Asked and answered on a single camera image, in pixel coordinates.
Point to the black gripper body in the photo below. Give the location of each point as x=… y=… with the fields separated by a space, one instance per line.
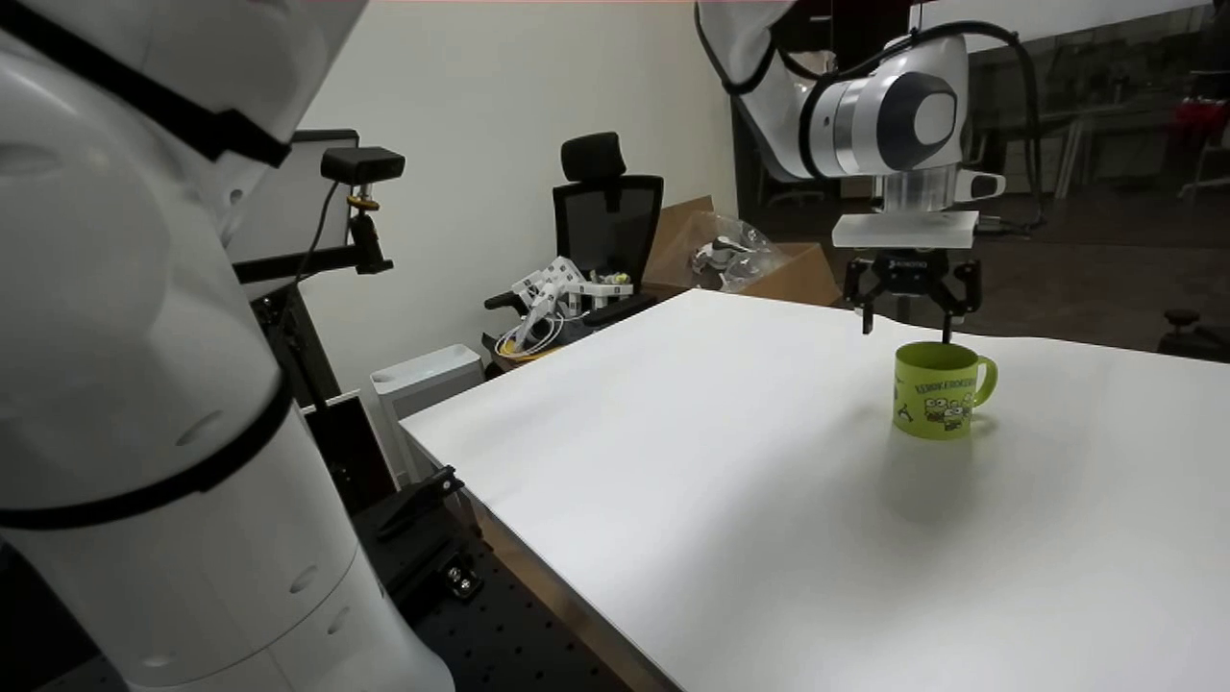
x=912 y=272

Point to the green cartoon mug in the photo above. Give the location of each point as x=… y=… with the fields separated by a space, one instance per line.
x=939 y=384

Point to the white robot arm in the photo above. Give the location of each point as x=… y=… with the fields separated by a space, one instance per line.
x=154 y=463

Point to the cardboard box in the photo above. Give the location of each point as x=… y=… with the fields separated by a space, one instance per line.
x=701 y=249

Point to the white paper table cover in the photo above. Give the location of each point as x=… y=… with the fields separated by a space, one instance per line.
x=721 y=478

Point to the black office chair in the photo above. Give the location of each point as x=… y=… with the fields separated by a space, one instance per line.
x=606 y=219

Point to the white box on floor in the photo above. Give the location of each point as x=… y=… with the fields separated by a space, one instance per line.
x=429 y=379

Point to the black camera on mount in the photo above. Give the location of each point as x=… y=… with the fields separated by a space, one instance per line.
x=361 y=165

